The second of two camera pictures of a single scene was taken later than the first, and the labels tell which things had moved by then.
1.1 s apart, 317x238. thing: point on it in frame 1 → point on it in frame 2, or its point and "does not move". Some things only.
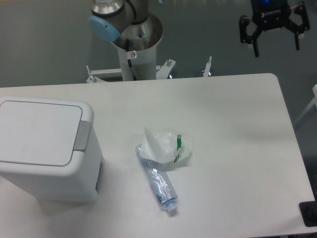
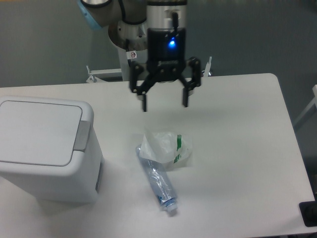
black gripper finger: (246, 38) → (135, 70)
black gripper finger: (301, 10) → (191, 79)
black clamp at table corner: (308, 210) does not move
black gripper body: (268, 14) → (166, 53)
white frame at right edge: (312, 103) does not move
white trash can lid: (38, 133) does not move
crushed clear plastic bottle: (158, 176) does not move
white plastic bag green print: (167, 148) does not move
